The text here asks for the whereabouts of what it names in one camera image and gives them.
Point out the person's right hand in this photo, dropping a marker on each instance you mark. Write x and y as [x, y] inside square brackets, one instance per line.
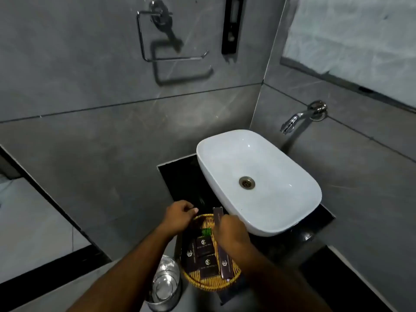
[232, 237]

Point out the person's left hand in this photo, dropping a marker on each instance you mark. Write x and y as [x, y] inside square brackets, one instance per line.
[175, 217]

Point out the person's right fingers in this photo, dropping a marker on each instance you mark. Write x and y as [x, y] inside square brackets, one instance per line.
[227, 222]

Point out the person's left fingers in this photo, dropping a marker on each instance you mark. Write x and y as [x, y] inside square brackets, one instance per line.
[188, 207]

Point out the long dark toiletry box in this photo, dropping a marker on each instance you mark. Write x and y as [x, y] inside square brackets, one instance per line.
[225, 264]

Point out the person's left forearm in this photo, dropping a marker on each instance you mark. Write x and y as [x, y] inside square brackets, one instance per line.
[130, 272]

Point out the person's right forearm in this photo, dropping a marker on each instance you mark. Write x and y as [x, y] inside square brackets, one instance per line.
[276, 282]

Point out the small dark toiletry box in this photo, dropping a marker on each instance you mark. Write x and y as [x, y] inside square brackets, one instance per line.
[204, 246]
[208, 267]
[191, 258]

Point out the metal basin drain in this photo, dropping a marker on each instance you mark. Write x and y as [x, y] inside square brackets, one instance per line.
[247, 182]

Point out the white ceramic wash basin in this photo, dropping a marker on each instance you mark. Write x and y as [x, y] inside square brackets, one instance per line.
[273, 191]

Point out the round wicker basket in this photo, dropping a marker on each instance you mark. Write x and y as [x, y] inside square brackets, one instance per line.
[211, 284]

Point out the shiny steel waste bin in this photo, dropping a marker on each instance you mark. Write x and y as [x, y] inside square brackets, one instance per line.
[165, 285]

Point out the chrome wall faucet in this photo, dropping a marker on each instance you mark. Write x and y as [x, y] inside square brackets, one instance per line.
[304, 115]

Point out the black wall bracket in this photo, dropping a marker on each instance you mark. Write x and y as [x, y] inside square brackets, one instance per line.
[232, 22]

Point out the wall mirror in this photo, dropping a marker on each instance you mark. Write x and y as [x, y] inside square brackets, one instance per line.
[354, 38]

